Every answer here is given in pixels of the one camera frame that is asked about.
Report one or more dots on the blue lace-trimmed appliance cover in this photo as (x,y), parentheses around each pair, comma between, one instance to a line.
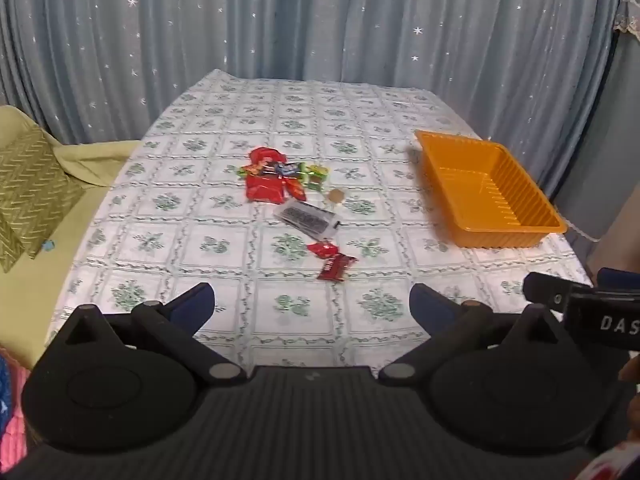
(600,125)

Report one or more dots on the person's right hand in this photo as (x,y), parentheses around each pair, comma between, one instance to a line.
(632,370)

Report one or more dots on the small orange-red snack packet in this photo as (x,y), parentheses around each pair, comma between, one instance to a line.
(296,189)

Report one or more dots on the light green sheet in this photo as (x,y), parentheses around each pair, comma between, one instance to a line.
(65,270)

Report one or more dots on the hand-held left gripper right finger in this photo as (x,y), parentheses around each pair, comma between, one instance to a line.
(430,305)

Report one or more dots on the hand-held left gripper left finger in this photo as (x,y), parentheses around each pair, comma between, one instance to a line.
(192,304)

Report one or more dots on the small brown candy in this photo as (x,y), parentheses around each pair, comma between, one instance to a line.
(336,196)

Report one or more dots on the large red snack packet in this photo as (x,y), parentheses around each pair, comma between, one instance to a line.
(265,187)

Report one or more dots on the floral checked tablecloth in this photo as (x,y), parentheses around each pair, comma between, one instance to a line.
(200,220)

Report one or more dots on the orange plastic tray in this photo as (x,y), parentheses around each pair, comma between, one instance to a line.
(480,195)

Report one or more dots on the blue star-print curtain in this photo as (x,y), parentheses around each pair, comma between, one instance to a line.
(310,20)

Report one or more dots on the round red snack pouch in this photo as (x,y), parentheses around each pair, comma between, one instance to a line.
(266,155)

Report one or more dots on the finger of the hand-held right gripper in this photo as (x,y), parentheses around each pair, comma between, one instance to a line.
(620,279)
(545,291)

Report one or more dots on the black and silver snack packet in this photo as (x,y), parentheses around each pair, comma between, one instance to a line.
(306,217)

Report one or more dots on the red bar snack packet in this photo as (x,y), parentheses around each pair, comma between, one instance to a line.
(337,267)

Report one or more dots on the green zigzag cushion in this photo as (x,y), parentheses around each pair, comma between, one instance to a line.
(32,190)

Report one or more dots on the small red candy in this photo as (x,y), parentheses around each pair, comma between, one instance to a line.
(322,250)

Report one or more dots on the dark blue snack packet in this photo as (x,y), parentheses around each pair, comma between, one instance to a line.
(286,169)

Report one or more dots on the pink blanket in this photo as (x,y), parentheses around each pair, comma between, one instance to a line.
(11,420)

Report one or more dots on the small blue object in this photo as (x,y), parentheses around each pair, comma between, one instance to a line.
(48,246)

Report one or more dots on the yellow-green and brown snack packet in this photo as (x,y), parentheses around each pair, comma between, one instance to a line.
(316,174)

